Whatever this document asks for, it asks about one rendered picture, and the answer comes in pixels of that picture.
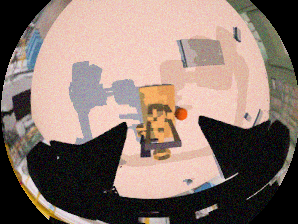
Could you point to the orange ball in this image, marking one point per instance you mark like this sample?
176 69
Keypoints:
181 114

